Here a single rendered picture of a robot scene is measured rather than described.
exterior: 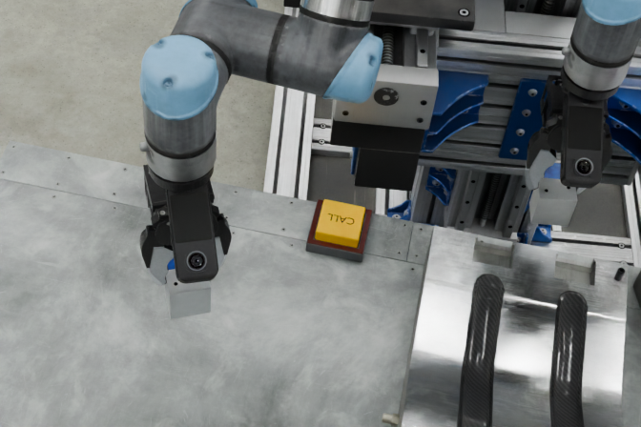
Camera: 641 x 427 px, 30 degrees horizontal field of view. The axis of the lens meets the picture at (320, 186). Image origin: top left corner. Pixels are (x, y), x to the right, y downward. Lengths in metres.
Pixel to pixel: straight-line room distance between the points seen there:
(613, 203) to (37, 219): 1.33
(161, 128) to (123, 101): 1.72
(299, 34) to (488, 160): 0.74
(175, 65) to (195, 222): 0.20
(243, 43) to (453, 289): 0.48
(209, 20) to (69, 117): 1.67
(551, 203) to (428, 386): 0.30
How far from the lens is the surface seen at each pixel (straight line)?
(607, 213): 2.58
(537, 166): 1.55
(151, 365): 1.56
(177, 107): 1.19
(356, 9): 1.23
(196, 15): 1.26
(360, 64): 1.23
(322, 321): 1.60
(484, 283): 1.56
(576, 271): 1.64
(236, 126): 2.87
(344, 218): 1.65
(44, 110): 2.93
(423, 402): 1.42
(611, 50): 1.39
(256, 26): 1.25
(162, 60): 1.19
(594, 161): 1.45
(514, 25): 1.80
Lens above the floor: 2.15
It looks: 51 degrees down
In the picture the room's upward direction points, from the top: 7 degrees clockwise
